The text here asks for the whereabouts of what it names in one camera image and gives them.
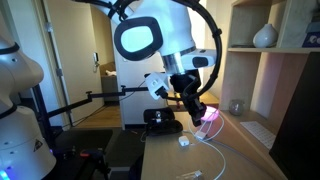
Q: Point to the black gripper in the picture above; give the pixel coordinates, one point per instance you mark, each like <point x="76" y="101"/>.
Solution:
<point x="185" y="85"/>

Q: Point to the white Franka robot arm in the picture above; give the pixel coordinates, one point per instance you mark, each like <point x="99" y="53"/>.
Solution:
<point x="20" y="140"/>

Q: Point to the wooden desk shelf unit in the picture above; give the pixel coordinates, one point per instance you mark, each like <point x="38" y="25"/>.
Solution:
<point x="240" y="76"/>

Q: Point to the glowing dome table lamp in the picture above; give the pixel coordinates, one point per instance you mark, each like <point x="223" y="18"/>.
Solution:
<point x="213" y="115"/>

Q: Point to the white adapter dongle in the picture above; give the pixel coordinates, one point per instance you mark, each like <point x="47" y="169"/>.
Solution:
<point x="200" y="135"/>

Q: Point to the white charger cube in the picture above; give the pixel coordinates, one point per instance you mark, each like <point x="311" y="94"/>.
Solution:
<point x="183" y="141"/>

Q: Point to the black zip pouch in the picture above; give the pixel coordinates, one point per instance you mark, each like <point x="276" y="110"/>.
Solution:
<point x="166" y="126"/>

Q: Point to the round glass bowl vase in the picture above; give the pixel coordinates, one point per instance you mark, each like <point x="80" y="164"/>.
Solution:
<point x="236" y="108"/>

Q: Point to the clear plastic blister packet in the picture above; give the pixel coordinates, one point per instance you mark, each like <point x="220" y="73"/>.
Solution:
<point x="191" y="175"/>

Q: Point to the white slim keyboard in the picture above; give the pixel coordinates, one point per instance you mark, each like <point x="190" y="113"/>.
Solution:
<point x="260" y="133"/>

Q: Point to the dark flat dish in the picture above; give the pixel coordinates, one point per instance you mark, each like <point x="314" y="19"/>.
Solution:
<point x="241" y="46"/>

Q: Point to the tall white floor lamp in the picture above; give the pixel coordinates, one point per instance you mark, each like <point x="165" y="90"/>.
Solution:
<point x="199" y="23"/>

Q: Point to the grey background furniture block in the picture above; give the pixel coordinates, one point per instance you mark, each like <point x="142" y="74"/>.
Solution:
<point x="110" y="88"/>

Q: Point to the white ceramic vase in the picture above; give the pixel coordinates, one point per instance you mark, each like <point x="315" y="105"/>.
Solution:
<point x="265" y="38"/>

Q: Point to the black computer monitor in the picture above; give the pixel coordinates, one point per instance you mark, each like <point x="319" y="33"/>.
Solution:
<point x="300" y="133"/>

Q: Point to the black floor mat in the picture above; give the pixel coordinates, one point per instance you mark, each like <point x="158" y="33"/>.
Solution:
<point x="93" y="138"/>

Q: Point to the beige room door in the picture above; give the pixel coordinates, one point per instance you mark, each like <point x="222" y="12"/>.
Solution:
<point x="76" y="66"/>

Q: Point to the blue box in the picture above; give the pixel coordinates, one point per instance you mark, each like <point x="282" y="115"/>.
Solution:
<point x="311" y="38"/>

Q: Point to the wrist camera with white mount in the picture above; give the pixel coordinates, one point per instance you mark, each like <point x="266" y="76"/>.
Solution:
<point x="155" y="83"/>

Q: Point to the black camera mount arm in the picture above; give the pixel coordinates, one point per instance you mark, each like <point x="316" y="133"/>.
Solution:
<point x="110" y="95"/>

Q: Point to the black metal stand frame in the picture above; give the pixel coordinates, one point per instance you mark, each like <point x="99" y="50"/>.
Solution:
<point x="41" y="113"/>

